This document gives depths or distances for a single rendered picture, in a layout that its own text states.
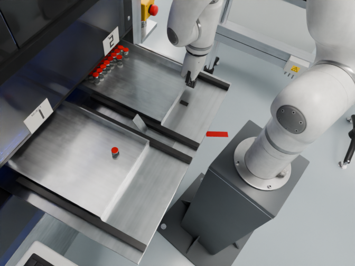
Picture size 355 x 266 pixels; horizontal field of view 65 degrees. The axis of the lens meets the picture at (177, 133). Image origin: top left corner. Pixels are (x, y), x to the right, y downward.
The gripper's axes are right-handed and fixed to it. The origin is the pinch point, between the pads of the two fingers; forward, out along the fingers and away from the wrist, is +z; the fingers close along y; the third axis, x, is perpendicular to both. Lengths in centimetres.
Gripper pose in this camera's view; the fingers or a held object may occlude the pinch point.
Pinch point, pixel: (191, 82)
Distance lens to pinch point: 99.3
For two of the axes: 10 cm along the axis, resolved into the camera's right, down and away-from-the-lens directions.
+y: -4.4, 7.4, -5.1
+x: 8.9, 4.1, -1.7
